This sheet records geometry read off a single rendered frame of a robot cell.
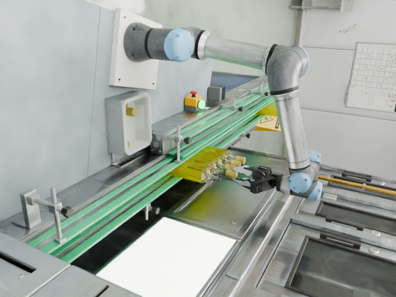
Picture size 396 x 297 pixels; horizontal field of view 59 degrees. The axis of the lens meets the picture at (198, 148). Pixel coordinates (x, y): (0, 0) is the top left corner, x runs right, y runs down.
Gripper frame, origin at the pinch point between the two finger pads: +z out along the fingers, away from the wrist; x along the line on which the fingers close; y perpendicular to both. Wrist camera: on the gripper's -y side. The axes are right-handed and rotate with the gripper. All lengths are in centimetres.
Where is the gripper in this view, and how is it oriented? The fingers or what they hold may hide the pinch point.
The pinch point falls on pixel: (234, 174)
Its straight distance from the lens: 150.8
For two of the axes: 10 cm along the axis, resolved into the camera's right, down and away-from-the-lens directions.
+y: 4.7, -3.1, 8.3
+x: 0.2, -9.3, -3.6
